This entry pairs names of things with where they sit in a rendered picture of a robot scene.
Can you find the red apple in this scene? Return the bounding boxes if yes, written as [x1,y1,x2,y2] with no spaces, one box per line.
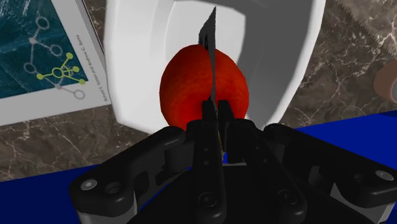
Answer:
[159,43,250,130]

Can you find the brown round object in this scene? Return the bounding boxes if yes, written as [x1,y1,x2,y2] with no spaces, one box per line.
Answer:
[373,58,397,104]

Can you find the white bowl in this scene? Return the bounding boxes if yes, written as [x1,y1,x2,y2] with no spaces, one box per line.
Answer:
[103,0,327,135]

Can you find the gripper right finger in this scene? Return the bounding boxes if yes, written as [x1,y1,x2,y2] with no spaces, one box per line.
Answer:
[218,99,397,224]

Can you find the grey serrated knife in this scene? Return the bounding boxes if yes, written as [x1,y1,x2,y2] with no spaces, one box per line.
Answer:
[198,6,226,164]

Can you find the white book with teal cover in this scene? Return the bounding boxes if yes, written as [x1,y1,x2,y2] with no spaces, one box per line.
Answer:
[0,0,111,127]

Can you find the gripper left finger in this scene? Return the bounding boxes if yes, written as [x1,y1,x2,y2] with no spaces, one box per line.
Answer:
[69,101,228,224]

